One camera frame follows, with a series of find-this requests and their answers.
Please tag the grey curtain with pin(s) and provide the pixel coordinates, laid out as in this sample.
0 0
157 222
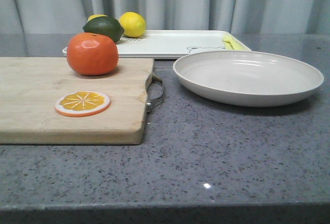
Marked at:
235 16

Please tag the orange mandarin fruit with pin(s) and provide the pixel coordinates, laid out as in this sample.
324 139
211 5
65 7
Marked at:
92 54

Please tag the yellow plastic fork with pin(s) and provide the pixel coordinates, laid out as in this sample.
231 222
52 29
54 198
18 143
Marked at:
231 43

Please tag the white rectangular tray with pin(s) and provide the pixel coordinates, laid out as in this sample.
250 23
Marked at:
170 44

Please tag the orange slice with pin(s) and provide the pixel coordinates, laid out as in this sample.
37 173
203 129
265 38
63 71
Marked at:
82 103

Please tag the metal cutting board handle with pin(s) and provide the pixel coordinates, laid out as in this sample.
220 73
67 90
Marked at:
157 97

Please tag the beige round plate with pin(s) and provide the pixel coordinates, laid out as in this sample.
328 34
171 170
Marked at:
247 78

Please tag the green lime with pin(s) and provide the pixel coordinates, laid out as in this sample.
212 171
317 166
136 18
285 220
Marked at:
106 26

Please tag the wooden cutting board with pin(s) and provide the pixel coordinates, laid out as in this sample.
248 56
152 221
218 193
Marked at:
43 101

